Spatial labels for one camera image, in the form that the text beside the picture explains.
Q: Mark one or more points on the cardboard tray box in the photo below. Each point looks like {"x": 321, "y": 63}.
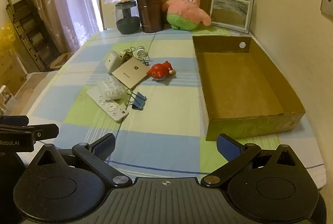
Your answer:
{"x": 244, "y": 93}

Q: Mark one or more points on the yellow plastic bag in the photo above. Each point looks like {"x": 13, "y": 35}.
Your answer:
{"x": 7, "y": 39}

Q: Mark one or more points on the pink Patrick star plush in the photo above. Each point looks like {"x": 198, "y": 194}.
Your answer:
{"x": 185, "y": 15}

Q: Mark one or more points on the blue binder clip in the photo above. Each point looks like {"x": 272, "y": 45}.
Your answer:
{"x": 136, "y": 100}

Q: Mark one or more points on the dark green glass jar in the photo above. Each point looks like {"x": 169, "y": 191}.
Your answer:
{"x": 126, "y": 21}

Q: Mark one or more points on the dark wooden folding rack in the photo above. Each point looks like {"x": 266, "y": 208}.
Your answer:
{"x": 33, "y": 33}

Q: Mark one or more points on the gold TP-Link square router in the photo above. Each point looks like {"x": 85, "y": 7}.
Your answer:
{"x": 131, "y": 73}

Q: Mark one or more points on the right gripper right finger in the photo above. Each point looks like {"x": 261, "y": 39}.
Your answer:
{"x": 237, "y": 155}

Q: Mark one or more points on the brown metal canister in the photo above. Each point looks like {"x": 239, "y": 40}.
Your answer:
{"x": 150, "y": 13}

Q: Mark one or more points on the beige basket on floor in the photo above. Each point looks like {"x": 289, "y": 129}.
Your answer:
{"x": 60, "y": 61}

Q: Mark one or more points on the white square night light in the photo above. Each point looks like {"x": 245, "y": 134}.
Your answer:
{"x": 113, "y": 61}

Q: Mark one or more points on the white remote control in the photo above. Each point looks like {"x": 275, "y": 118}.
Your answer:
{"x": 111, "y": 108}

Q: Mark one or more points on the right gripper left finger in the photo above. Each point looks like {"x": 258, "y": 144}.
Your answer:
{"x": 92, "y": 157}

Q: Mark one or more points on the red toy figure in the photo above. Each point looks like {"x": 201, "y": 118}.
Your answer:
{"x": 160, "y": 71}

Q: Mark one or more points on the framed sand picture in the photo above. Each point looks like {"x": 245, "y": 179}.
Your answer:
{"x": 235, "y": 15}

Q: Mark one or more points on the cream wooden chair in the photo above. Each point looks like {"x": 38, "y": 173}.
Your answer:
{"x": 107, "y": 11}

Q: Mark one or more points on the clear box of floss picks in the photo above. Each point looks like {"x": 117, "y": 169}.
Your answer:
{"x": 111, "y": 88}

